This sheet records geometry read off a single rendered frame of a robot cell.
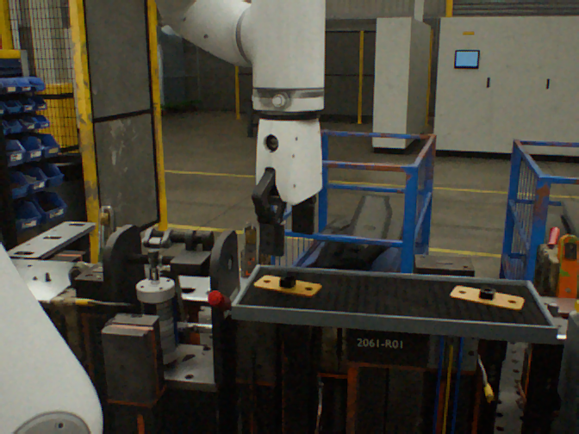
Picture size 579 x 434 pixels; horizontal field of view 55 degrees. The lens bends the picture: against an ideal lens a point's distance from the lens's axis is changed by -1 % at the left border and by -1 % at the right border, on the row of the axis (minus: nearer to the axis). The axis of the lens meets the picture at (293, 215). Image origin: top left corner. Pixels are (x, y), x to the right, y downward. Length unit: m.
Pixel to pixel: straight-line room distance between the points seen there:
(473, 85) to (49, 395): 8.41
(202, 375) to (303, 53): 0.53
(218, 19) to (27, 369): 0.44
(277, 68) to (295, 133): 0.07
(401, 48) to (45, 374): 8.39
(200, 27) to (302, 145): 0.18
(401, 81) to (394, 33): 0.70
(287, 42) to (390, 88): 8.13
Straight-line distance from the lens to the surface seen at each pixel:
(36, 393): 0.50
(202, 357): 0.98
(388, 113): 8.80
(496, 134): 8.80
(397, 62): 8.74
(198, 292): 1.14
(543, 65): 8.79
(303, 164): 0.67
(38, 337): 0.50
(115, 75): 4.15
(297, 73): 0.64
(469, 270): 1.22
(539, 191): 2.72
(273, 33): 0.65
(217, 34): 0.71
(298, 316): 0.67
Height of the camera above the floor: 1.45
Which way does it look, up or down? 16 degrees down
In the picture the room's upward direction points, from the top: straight up
